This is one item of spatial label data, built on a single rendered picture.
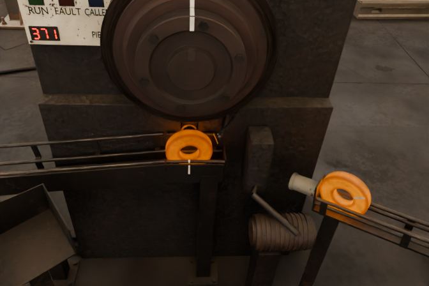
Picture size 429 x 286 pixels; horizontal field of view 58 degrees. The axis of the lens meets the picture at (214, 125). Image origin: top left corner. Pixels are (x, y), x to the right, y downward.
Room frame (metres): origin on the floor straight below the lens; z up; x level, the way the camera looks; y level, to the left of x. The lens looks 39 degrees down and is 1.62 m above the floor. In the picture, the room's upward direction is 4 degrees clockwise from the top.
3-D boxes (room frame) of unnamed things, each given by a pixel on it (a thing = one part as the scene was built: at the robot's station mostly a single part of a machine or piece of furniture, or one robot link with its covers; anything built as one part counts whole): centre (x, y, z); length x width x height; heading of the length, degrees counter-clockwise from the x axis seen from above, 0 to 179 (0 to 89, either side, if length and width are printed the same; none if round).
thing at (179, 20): (0.85, 0.07, 1.11); 0.28 x 0.06 x 0.28; 95
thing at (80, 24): (1.03, 0.43, 1.15); 0.26 x 0.02 x 0.18; 95
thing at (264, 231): (0.85, -0.26, 0.27); 0.22 x 0.13 x 0.53; 95
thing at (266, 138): (0.98, -0.15, 0.68); 0.11 x 0.08 x 0.24; 5
